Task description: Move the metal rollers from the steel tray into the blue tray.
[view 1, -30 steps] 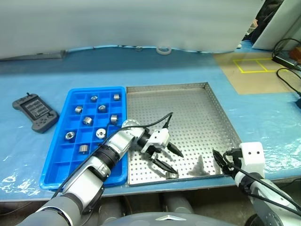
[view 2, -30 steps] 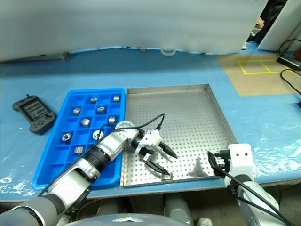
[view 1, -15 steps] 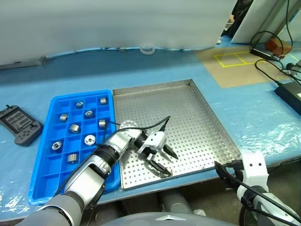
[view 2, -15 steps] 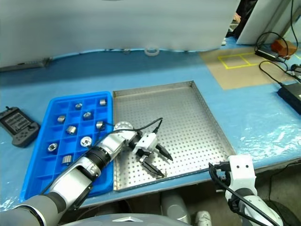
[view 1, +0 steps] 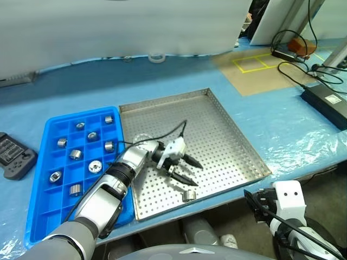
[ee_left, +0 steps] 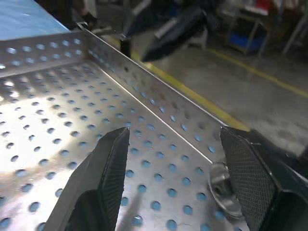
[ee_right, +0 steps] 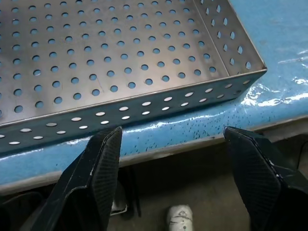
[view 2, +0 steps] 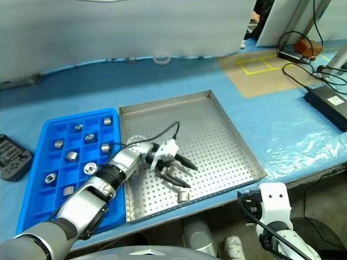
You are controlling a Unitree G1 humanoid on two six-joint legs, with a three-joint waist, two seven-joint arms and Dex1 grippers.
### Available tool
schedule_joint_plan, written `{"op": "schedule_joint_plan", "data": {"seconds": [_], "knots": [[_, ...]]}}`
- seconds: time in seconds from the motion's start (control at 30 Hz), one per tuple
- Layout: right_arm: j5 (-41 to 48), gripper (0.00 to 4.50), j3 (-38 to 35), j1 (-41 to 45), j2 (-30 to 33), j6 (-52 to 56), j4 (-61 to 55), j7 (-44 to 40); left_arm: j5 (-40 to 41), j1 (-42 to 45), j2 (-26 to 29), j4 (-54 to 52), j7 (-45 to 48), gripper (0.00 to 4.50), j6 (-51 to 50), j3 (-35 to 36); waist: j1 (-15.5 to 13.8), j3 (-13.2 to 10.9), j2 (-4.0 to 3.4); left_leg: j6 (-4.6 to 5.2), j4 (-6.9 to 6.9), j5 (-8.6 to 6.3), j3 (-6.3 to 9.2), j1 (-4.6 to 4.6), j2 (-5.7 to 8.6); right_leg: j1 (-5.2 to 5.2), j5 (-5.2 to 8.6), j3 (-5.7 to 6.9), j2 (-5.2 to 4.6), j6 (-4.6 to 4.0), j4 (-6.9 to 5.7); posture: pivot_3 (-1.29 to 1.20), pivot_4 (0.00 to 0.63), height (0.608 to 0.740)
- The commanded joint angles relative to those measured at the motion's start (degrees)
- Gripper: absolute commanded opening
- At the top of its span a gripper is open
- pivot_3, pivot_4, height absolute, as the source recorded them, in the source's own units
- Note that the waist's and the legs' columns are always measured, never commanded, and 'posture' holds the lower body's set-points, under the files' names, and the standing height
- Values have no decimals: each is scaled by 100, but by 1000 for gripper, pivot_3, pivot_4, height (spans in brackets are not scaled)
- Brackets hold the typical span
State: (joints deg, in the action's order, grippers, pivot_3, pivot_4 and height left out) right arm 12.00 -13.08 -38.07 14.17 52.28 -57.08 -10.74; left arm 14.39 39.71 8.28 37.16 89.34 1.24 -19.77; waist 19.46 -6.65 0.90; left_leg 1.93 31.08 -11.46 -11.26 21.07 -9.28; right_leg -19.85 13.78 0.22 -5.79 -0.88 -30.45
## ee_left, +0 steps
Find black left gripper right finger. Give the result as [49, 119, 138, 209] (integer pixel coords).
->
[220, 126, 308, 231]

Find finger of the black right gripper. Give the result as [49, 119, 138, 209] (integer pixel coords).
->
[141, 8, 210, 62]
[121, 4, 157, 39]

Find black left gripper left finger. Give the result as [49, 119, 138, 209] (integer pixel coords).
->
[44, 127, 131, 231]

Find flanged metal roller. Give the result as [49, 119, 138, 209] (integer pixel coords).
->
[207, 161, 244, 218]

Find perforated steel tray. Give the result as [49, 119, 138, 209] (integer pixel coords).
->
[0, 30, 251, 231]

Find blue storage crate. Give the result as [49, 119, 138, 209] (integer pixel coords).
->
[227, 31, 265, 53]

